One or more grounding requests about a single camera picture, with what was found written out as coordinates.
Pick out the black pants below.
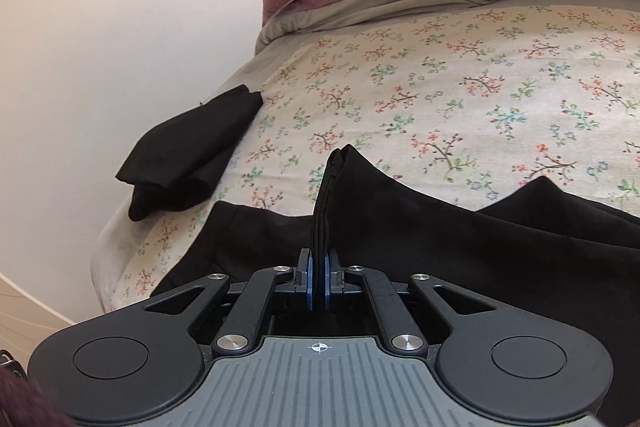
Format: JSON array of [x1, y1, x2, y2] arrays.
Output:
[[157, 146, 639, 426]]

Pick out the folded black garment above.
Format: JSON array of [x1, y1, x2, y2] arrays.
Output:
[[116, 84, 262, 222]]

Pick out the dark fuzzy sleeve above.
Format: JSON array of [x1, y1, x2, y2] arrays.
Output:
[[0, 350, 75, 427]]

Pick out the floral bed sheet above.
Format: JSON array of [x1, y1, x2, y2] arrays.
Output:
[[106, 3, 640, 313]]

